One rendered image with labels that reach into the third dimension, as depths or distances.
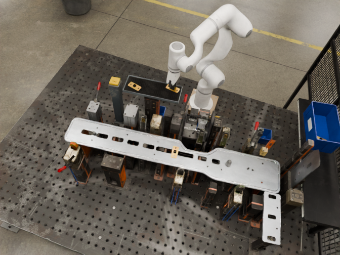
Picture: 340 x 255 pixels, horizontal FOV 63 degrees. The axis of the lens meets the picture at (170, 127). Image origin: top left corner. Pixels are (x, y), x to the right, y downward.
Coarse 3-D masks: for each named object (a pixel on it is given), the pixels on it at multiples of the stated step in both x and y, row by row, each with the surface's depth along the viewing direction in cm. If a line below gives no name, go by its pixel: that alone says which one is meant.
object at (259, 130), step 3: (258, 129) 164; (261, 129) 165; (255, 132) 169; (258, 132) 167; (261, 132) 164; (255, 135) 168; (258, 135) 164; (261, 135) 163; (252, 138) 172; (255, 138) 171; (258, 138) 170; (252, 141) 172; (255, 141) 173; (255, 144) 174; (249, 147) 177
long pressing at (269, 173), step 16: (80, 128) 182; (96, 128) 182; (112, 128) 183; (80, 144) 176; (96, 144) 176; (112, 144) 177; (128, 144) 178; (160, 144) 179; (176, 144) 180; (160, 160) 173; (176, 160) 174; (192, 160) 174; (208, 160) 175; (224, 160) 176; (240, 160) 177; (256, 160) 178; (272, 160) 178; (208, 176) 170; (224, 176) 170; (240, 176) 171; (256, 176) 172; (272, 176) 172; (272, 192) 167
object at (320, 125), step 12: (312, 108) 183; (324, 108) 190; (336, 108) 184; (312, 120) 181; (324, 120) 194; (336, 120) 181; (312, 132) 178; (324, 132) 189; (336, 132) 179; (324, 144) 173; (336, 144) 171
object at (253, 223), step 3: (261, 213) 172; (255, 216) 183; (258, 216) 176; (261, 216) 175; (252, 219) 186; (255, 219) 182; (258, 219) 181; (261, 219) 179; (252, 222) 186; (255, 222) 185; (258, 222) 185; (252, 225) 185; (255, 225) 185; (258, 225) 185
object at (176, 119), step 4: (172, 116) 182; (176, 116) 182; (180, 116) 183; (172, 120) 180; (176, 120) 180; (180, 120) 181; (172, 124) 180; (176, 124) 179; (180, 124) 181; (172, 128) 184; (176, 128) 182; (180, 128) 190; (172, 132) 188; (176, 132) 187; (172, 136) 194; (176, 136) 193
